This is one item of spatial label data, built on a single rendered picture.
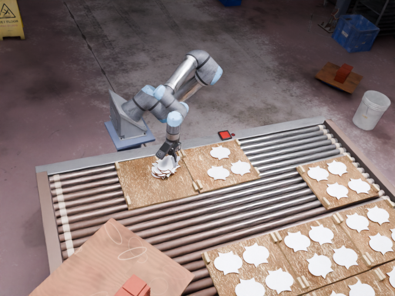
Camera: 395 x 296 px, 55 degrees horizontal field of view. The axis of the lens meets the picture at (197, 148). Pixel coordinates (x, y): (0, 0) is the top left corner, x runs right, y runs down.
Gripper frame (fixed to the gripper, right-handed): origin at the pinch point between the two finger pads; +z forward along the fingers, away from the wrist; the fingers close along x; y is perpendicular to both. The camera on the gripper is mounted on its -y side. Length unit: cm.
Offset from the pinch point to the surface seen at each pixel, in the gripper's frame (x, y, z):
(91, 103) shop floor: 167, 94, 101
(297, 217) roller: -77, 25, 9
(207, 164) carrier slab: -15.3, 21.9, 7.6
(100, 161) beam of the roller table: 35.9, -18.4, 9.7
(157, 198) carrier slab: -8.9, -18.5, 7.6
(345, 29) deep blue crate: 14, 455, 76
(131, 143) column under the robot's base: 35.9, 9.7, 14.2
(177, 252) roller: -37, -37, 9
